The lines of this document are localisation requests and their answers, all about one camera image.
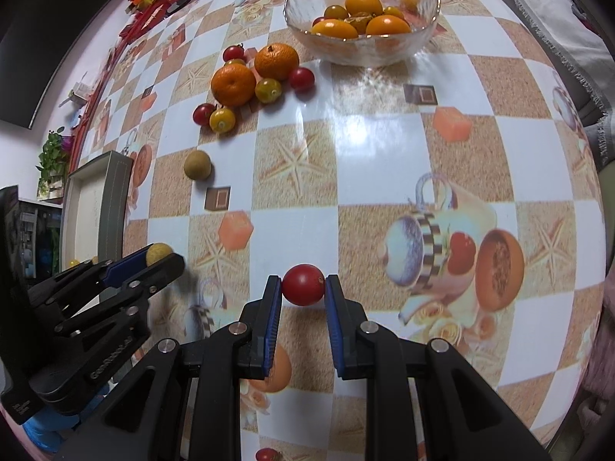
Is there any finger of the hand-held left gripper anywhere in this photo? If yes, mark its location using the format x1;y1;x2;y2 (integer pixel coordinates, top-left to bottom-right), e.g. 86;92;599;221
54;254;186;343
29;249;151;320

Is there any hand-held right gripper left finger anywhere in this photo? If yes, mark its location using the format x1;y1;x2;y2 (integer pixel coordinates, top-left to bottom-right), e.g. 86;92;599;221
58;275;284;461

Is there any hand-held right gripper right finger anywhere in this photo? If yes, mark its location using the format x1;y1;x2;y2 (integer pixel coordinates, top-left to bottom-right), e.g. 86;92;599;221
325;275;553;461

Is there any longan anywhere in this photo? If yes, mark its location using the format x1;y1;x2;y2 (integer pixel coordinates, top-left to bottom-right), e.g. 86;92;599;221
145;243;173;266
183;150;213;181

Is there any grey wooden box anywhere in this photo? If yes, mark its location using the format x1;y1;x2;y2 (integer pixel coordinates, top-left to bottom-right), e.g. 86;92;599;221
62;150;133;270

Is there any clear glass bowl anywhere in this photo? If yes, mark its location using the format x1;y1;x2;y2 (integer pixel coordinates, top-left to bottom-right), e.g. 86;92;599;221
283;0;440;66

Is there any dark shelf cabinet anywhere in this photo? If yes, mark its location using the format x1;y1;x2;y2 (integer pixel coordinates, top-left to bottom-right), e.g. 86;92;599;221
18;199;64;279

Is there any green potted plant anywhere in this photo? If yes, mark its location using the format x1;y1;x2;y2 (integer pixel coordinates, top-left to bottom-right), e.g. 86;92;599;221
37;127;74;201

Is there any black television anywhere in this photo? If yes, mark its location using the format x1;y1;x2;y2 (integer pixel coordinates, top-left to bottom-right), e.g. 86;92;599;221
0;0;138;129

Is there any light grey fringed blanket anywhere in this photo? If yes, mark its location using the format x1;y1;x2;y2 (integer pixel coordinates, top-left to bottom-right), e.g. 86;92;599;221
487;0;615;121

